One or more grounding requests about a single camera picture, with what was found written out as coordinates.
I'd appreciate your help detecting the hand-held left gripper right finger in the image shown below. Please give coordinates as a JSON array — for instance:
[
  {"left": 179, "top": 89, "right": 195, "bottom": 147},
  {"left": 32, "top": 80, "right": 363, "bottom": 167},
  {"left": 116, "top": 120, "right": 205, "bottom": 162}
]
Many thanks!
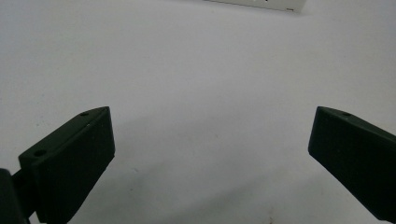
[{"left": 307, "top": 105, "right": 396, "bottom": 224}]

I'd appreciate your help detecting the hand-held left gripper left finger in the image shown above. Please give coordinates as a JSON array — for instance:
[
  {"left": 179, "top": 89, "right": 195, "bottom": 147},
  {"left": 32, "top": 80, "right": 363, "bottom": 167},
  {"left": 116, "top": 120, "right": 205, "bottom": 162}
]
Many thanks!
[{"left": 18, "top": 105, "right": 116, "bottom": 224}]

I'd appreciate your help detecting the white box edge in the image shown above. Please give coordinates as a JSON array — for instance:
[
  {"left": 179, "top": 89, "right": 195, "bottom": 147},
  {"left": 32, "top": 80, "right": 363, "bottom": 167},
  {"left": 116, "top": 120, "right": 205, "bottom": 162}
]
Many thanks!
[{"left": 204, "top": 0, "right": 307, "bottom": 14}]

